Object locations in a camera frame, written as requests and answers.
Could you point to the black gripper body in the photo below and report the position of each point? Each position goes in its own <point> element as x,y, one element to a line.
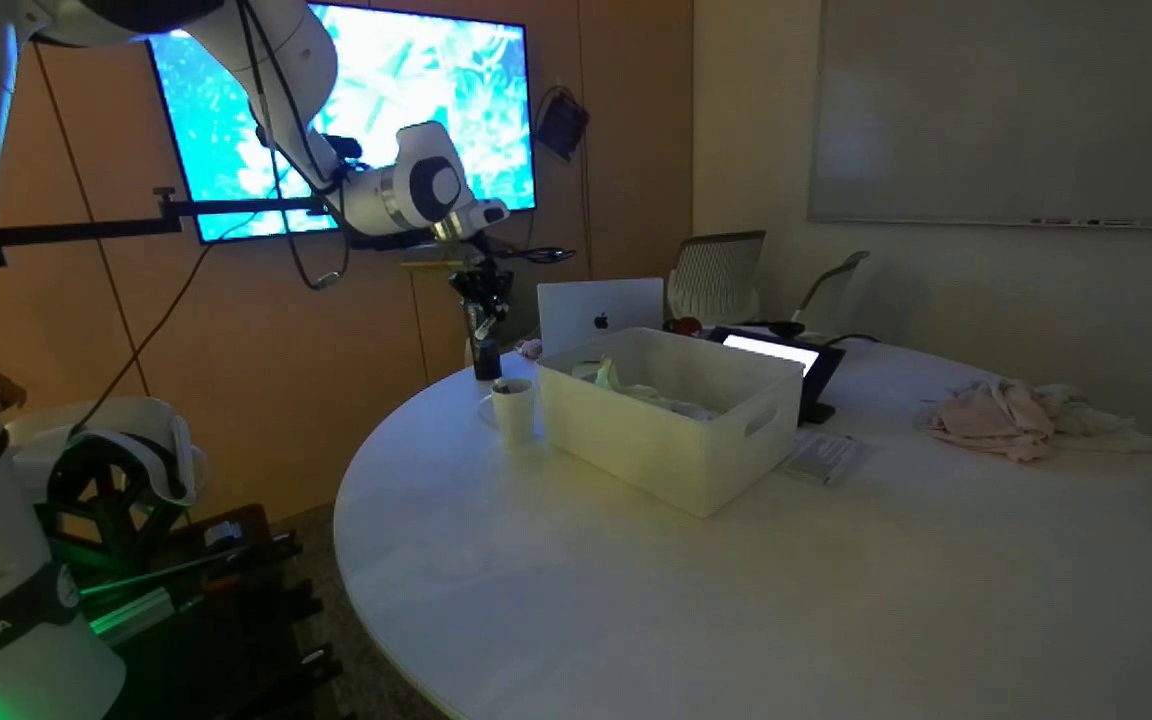
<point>487,282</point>

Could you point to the black dry erase marker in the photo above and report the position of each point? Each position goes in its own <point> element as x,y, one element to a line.
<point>510,385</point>

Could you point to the white plastic storage box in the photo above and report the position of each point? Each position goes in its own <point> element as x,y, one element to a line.
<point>681,442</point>

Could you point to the white panel with dark logo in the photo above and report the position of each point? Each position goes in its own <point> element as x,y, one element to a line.
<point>596,314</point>

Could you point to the white ceramic mug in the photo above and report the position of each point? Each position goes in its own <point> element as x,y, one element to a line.
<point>513,420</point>

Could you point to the grey office chair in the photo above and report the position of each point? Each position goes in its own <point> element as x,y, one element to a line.
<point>718,282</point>

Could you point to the black tablet with lit screen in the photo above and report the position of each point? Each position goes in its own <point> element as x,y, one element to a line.
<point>770,359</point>

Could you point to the white rounded headset device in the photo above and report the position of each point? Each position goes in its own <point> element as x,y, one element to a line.
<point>148,426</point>

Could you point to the clear plastic packet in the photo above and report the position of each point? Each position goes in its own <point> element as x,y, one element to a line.
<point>823,458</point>

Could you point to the black equipment cart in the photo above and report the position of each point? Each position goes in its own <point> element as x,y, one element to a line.
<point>240,624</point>

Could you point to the pink crumpled cloth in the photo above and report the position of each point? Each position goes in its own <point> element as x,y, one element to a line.
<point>999,426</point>

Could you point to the pale crumpled cloth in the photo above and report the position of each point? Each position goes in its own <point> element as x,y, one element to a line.
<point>1098,416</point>

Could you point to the wall television screen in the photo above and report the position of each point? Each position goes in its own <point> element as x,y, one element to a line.
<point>470,106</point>

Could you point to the black wall mounted device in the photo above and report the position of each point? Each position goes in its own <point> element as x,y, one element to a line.
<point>562,123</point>

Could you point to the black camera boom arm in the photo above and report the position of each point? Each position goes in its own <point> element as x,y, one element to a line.
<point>137,222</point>

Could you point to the wall whiteboard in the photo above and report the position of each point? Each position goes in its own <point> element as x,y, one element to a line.
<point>1002,106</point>

